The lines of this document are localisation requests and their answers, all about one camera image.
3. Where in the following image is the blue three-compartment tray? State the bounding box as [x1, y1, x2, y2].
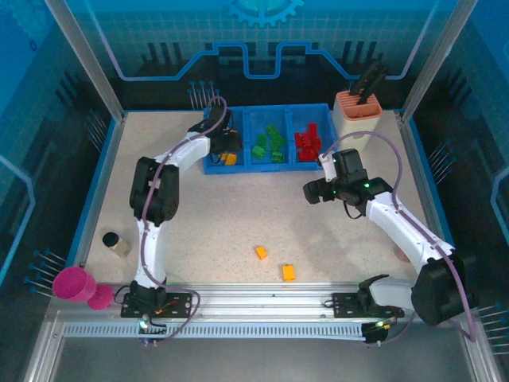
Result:
[202, 103, 337, 176]

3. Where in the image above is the white knife block salmon top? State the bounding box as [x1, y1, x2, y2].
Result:
[332, 90, 384, 152]

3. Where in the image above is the tan jar black lid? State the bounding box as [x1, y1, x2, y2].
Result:
[102, 231, 133, 259]

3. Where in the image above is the black right controller box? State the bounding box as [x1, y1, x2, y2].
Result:
[363, 321, 393, 345]

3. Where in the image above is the black controller box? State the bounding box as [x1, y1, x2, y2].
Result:
[363, 321, 393, 345]
[137, 318, 168, 345]

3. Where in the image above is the grey metal front platform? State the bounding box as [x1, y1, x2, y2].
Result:
[23, 310, 502, 382]

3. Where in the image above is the small pink cylinder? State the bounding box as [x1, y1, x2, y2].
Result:
[87, 284, 115, 311]

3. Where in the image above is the black left controller box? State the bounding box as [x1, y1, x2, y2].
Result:
[137, 318, 168, 345]

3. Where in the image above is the large pink cylinder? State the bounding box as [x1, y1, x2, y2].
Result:
[52, 266, 98, 304]

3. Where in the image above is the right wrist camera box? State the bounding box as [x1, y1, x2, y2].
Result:
[317, 152, 338, 183]

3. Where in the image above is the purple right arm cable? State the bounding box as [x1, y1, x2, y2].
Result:
[321, 131, 478, 347]

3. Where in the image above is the aluminium side rail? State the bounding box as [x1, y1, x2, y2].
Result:
[393, 110, 468, 290]
[77, 113, 128, 267]

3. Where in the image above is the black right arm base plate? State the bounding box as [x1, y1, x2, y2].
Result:
[331, 291, 406, 319]

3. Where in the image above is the aluminium front rail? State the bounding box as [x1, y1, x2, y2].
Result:
[107, 280, 474, 324]

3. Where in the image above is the grey slotted cable duct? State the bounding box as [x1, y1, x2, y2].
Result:
[61, 322, 369, 342]

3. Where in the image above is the aluminium frame post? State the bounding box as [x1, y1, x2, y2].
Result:
[399, 0, 480, 123]
[43, 0, 127, 123]

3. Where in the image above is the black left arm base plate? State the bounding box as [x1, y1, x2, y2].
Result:
[120, 292, 195, 319]

